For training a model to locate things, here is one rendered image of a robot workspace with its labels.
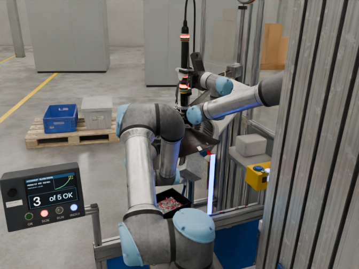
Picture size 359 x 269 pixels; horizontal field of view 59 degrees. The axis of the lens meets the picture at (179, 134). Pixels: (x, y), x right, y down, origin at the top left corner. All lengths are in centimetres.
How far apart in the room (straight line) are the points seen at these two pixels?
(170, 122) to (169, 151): 18
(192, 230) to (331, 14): 59
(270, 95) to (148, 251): 61
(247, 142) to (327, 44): 159
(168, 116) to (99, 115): 338
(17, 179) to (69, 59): 772
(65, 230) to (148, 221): 212
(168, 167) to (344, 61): 91
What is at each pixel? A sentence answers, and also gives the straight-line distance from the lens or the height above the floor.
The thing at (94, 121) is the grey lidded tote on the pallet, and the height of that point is 27.
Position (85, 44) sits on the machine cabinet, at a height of 73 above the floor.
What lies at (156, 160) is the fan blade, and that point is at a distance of 176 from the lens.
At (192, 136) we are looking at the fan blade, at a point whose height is 119.
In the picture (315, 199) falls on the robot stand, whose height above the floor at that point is 149.
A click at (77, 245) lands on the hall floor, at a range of 281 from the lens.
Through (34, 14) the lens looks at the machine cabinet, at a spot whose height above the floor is 142.
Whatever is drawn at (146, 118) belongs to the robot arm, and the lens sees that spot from 107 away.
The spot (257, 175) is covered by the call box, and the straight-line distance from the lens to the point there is 155.
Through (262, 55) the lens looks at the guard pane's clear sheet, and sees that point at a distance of 227.
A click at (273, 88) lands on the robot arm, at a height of 156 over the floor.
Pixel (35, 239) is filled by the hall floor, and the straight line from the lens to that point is 297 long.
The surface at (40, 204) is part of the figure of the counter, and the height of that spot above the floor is 115.
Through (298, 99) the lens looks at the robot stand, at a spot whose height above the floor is 165.
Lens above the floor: 182
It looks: 23 degrees down
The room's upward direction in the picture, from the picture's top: 1 degrees clockwise
